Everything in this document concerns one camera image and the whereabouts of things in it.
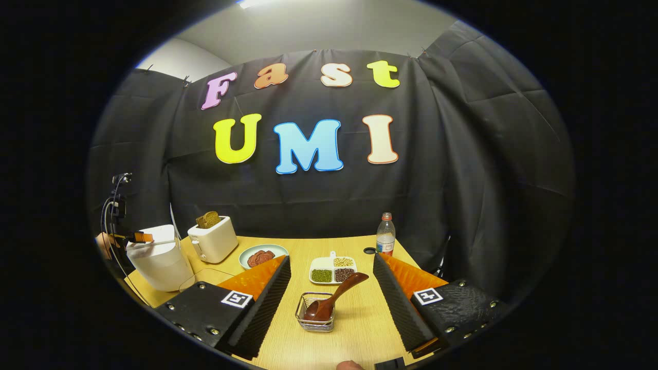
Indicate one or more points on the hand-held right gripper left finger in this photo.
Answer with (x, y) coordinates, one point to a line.
(257, 313)

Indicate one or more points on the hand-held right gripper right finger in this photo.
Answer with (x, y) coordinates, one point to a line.
(398, 313)

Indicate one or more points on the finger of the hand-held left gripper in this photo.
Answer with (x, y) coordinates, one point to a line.
(141, 237)

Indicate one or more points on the white rice cooker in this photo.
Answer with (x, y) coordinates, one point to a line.
(162, 262)

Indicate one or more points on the brown wooden spoon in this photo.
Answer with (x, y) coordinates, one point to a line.
(334, 298)

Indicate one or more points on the sliced red meat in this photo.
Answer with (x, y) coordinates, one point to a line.
(260, 258)

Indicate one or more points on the dark red beans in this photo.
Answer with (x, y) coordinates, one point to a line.
(344, 275)

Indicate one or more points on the pale green plate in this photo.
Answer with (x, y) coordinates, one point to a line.
(280, 249)

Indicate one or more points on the brown bread slice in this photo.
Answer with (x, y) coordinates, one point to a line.
(208, 220)

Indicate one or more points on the white toaster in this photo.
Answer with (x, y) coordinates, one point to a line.
(216, 244)

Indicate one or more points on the green mung beans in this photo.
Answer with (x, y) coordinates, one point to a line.
(322, 275)

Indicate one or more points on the clear plastic water bottle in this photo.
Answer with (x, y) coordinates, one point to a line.
(385, 239)

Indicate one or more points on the white divided dish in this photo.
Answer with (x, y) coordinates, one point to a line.
(321, 263)

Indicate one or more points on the black backdrop cloth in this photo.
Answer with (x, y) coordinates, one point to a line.
(462, 180)

